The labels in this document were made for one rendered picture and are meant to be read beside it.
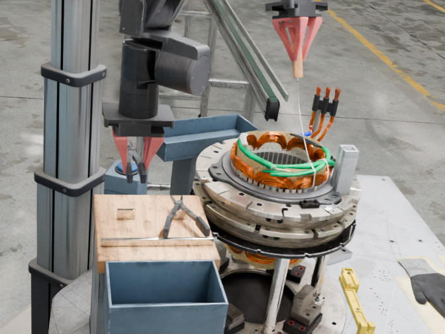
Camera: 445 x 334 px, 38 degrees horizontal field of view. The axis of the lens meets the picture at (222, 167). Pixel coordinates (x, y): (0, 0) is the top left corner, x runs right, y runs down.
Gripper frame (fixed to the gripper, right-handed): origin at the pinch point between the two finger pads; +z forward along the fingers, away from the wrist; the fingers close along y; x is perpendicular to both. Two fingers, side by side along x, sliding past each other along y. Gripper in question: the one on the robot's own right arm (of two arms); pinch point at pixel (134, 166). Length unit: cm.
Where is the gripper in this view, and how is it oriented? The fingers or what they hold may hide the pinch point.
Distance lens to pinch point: 101.2
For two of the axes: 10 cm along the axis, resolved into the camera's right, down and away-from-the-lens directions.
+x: -2.2, -4.5, 8.7
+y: 9.7, 0.1, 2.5
